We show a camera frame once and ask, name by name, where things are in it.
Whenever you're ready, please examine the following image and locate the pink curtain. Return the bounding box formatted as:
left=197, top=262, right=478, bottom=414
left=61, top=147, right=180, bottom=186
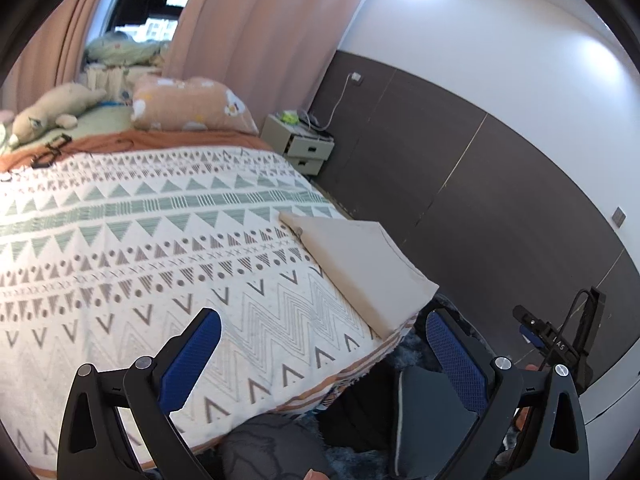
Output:
left=1, top=0, right=362, bottom=120

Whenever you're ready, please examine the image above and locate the grey wall switch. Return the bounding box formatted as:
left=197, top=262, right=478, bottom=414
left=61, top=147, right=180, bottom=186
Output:
left=612, top=207, right=626, bottom=228

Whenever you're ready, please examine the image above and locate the rust orange bed sheet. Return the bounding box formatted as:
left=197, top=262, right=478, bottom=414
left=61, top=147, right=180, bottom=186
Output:
left=1, top=129, right=271, bottom=172

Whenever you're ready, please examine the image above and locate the white charger cable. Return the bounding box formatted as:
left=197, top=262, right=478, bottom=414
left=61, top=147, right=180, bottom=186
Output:
left=299, top=71, right=365, bottom=135

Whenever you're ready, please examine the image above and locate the green floral blanket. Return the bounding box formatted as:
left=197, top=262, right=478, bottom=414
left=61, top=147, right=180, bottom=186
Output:
left=85, top=32, right=170, bottom=67

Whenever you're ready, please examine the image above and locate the orange floral pillow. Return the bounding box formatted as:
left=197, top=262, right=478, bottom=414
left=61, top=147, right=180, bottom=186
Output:
left=131, top=75, right=258, bottom=136

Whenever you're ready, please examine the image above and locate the cream nightstand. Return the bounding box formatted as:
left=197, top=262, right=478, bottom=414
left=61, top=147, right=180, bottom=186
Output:
left=260, top=115, right=335, bottom=177

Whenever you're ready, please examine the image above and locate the dark fluffy rug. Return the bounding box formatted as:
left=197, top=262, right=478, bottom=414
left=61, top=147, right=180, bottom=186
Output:
left=299, top=299, right=522, bottom=480

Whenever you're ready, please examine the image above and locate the black strap on bed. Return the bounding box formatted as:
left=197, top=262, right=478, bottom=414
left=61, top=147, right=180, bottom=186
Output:
left=29, top=132, right=74, bottom=170

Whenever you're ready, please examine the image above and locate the beige plush toy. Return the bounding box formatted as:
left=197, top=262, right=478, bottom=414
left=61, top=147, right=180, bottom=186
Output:
left=6, top=82, right=107, bottom=150

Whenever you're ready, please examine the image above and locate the patterned white bedspread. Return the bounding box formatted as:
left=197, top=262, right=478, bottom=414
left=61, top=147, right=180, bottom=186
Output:
left=1, top=146, right=408, bottom=477

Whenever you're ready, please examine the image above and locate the green object on nightstand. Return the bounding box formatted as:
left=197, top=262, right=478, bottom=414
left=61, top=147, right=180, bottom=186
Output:
left=280, top=110, right=299, bottom=125

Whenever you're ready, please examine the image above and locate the beige large garment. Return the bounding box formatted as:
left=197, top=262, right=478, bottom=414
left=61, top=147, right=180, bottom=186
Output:
left=280, top=212, right=439, bottom=339

